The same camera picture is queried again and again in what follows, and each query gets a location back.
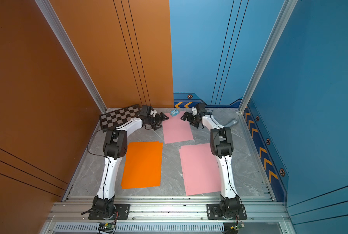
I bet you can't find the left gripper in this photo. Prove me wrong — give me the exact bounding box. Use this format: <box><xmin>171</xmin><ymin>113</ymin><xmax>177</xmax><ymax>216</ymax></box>
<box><xmin>147</xmin><ymin>112</ymin><xmax>170</xmax><ymax>131</ymax></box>

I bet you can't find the pink paper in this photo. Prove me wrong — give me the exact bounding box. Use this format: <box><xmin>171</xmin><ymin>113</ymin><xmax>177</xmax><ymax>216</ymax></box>
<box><xmin>162</xmin><ymin>111</ymin><xmax>193</xmax><ymax>144</ymax></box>
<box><xmin>179</xmin><ymin>143</ymin><xmax>221</xmax><ymax>196</ymax></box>

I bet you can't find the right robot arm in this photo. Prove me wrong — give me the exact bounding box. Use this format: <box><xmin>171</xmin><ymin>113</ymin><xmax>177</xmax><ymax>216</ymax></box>
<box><xmin>181</xmin><ymin>103</ymin><xmax>242</xmax><ymax>219</ymax></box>

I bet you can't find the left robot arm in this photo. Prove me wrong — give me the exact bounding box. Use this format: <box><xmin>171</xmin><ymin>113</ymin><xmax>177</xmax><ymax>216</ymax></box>
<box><xmin>82</xmin><ymin>104</ymin><xmax>169</xmax><ymax>220</ymax></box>

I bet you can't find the small blue toy box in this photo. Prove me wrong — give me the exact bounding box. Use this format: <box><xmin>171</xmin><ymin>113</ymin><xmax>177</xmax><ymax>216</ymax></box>
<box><xmin>170</xmin><ymin>109</ymin><xmax>179</xmax><ymax>117</ymax></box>

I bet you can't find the grey metal cylinder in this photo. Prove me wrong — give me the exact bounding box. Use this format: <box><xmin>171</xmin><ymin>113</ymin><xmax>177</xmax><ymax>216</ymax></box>
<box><xmin>224</xmin><ymin>119</ymin><xmax>238</xmax><ymax>127</ymax></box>

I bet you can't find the black white chessboard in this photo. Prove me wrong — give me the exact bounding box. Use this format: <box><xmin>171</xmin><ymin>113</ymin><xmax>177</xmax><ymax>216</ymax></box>
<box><xmin>99</xmin><ymin>104</ymin><xmax>140</xmax><ymax>131</ymax></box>

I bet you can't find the green circuit board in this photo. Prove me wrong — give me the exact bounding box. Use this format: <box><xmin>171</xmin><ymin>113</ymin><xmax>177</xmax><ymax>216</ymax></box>
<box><xmin>98</xmin><ymin>222</ymin><xmax>116</xmax><ymax>234</ymax></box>

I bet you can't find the right small circuit board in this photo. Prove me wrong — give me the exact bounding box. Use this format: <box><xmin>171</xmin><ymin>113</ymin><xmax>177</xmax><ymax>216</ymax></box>
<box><xmin>223</xmin><ymin>222</ymin><xmax>245</xmax><ymax>234</ymax></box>

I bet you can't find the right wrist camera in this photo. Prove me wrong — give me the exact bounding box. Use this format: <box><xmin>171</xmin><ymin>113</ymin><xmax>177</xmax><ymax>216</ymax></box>
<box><xmin>191</xmin><ymin>106</ymin><xmax>198</xmax><ymax>116</ymax></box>

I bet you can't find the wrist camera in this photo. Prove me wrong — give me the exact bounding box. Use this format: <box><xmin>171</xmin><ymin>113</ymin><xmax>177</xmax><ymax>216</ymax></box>
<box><xmin>150</xmin><ymin>108</ymin><xmax>157</xmax><ymax>118</ymax></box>
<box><xmin>191</xmin><ymin>106</ymin><xmax>198</xmax><ymax>116</ymax></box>

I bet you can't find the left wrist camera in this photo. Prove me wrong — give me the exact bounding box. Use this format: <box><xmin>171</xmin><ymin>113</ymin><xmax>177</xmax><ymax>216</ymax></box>
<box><xmin>150</xmin><ymin>108</ymin><xmax>157</xmax><ymax>118</ymax></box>

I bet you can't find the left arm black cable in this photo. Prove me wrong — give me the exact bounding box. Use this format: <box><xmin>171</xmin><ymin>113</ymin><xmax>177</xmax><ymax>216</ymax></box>
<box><xmin>87</xmin><ymin>128</ymin><xmax>110</xmax><ymax>160</ymax></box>

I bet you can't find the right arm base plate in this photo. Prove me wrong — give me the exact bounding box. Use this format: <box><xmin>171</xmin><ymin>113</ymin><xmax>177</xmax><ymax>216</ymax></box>
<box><xmin>206</xmin><ymin>204</ymin><xmax>248</xmax><ymax>220</ymax></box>

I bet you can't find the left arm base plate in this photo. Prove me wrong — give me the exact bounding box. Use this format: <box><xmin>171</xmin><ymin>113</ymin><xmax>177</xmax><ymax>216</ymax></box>
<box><xmin>88</xmin><ymin>203</ymin><xmax>131</xmax><ymax>221</ymax></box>

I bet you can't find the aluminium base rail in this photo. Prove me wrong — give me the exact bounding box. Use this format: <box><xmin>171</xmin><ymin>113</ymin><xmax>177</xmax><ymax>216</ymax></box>
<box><xmin>46</xmin><ymin>196</ymin><xmax>290</xmax><ymax>222</ymax></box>

